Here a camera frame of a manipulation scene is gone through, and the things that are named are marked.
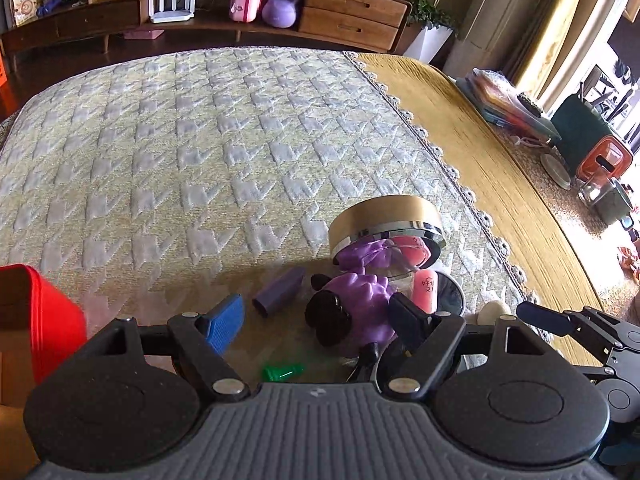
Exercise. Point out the white planter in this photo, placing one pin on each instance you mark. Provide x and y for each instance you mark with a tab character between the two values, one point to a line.
427	44

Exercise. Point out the grey houndstooth quilted blanket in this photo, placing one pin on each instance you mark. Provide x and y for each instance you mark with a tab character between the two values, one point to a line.
210	160

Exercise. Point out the pink toy bag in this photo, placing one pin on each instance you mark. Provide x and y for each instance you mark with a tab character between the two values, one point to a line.
246	2

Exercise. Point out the white router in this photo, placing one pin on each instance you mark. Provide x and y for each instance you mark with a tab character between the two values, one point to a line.
171	7

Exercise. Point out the snack box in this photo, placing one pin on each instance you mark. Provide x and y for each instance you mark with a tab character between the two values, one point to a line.
23	2

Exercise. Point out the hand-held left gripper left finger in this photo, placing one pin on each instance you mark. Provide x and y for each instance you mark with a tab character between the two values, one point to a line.
226	324

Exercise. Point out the red storage box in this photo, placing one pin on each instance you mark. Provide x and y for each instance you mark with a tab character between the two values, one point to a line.
55	320

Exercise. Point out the pink flat box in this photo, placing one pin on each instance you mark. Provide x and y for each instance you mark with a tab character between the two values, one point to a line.
144	34

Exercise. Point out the white round plate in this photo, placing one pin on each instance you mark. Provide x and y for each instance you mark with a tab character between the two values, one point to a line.
555	170

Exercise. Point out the small green plastic piece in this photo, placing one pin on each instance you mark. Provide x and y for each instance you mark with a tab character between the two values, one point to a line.
282	371

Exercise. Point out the pink tube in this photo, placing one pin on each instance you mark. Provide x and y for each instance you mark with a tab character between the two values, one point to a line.
425	290

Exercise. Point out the purple plastic tube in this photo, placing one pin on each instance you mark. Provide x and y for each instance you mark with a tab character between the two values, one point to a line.
279	292

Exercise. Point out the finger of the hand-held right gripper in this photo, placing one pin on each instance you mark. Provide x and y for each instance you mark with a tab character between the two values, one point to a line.
542	317

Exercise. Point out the purple kettlebell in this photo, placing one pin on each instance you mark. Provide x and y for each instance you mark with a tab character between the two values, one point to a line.
281	9

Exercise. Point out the blue toy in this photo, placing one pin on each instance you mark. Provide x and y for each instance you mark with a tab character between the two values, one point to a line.
50	6

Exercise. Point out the orange case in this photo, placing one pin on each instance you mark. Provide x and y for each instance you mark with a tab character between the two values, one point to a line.
602	157

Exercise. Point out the green chair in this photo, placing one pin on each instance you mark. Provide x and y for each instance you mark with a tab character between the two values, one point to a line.
582	127

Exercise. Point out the stack of folders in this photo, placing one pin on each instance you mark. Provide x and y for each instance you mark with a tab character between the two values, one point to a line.
505	102

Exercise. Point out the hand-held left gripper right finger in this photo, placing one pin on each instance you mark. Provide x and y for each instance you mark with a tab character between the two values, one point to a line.
406	319

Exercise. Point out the wooden TV cabinet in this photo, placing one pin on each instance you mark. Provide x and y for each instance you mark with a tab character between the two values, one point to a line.
345	10

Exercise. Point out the round gold compact mirror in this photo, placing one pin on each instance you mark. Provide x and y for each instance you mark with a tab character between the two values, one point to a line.
385	222

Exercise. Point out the yellow woven blanket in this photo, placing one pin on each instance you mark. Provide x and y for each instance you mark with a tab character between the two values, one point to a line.
500	170

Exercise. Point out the beige egg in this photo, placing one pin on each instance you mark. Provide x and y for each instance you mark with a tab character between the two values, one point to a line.
493	312

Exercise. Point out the glass jar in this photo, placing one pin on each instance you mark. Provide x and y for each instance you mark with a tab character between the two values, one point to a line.
602	200

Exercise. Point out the purple toy figure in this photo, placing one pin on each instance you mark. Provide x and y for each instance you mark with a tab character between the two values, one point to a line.
362	305

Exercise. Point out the beige curtain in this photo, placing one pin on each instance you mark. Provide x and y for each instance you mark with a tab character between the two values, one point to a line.
540	15

